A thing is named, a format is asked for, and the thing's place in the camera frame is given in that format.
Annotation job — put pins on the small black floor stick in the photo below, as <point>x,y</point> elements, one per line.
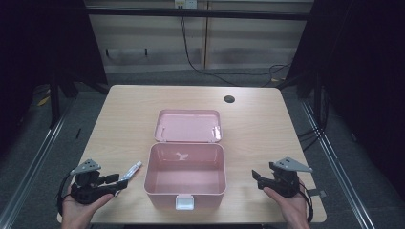
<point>78,133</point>

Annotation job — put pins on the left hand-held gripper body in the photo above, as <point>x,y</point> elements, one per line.
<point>86,191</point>

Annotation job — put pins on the person's left hand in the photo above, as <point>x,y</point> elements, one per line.
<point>76,214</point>

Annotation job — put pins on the white marker pen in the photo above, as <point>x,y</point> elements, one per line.
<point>132,170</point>

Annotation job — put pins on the black horizontal frame bar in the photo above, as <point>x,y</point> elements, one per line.
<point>197,13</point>

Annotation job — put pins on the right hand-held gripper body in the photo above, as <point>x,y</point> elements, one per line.
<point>286,183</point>

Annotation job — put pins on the pink plastic storage box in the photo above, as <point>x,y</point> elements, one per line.
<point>186,173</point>

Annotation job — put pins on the dark curtain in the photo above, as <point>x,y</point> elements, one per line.
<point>363,70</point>
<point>38,41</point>

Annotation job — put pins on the person's right hand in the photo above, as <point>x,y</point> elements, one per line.
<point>294,211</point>

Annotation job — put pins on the black metal stand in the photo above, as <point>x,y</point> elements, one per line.
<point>54,101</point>

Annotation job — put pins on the grey tape strip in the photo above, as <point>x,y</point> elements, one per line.
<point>316,192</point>

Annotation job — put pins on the yellow floor tape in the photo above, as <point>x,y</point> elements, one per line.
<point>43,101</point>

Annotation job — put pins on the metal floor rail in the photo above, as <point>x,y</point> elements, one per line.
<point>337,165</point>
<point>35,162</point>

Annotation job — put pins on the white wall socket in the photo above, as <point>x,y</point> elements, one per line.
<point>185,3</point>

